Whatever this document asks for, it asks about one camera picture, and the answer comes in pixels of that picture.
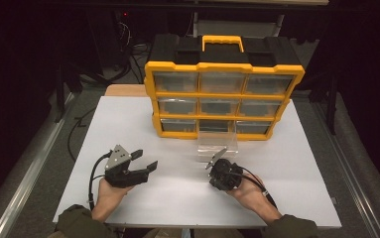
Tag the aluminium floor rail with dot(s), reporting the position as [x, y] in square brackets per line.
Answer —
[25, 165]
[349, 165]

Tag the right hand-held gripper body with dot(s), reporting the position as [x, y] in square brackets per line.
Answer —
[225, 175]

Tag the wooden board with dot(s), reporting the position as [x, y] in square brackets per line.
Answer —
[126, 90]

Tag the grey metal shelf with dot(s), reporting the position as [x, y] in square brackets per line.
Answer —
[237, 28]

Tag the yellow black organizer cabinet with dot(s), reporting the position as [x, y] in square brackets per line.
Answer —
[222, 53]

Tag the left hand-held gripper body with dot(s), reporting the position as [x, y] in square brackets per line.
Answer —
[123, 177]

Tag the grid of clear drawers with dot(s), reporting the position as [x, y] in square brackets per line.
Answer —
[177, 82]

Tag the person's left hand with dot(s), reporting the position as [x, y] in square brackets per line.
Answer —
[109, 198]

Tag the black metal stand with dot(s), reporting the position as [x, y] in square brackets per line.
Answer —
[332, 99]
[62, 89]

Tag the person's right hand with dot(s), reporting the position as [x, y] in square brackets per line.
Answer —
[253, 195]

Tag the transparent plastic drawer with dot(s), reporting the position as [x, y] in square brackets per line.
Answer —
[215, 145]

